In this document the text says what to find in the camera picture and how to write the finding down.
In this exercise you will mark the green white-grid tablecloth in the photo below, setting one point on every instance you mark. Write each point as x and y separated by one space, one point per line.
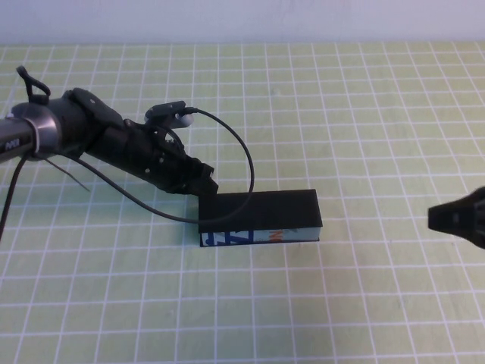
341 132

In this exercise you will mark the black zip tie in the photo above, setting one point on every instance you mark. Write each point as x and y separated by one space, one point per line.
68 175

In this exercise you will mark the black glasses case printed side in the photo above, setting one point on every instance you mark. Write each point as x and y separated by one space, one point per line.
273 210

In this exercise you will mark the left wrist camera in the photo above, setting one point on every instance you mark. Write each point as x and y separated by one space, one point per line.
166 108

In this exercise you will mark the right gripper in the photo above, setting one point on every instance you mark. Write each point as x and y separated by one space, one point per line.
479 216

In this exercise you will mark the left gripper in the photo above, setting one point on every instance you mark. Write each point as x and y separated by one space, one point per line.
144 155

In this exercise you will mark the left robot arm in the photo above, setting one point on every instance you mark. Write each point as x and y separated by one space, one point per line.
38 132

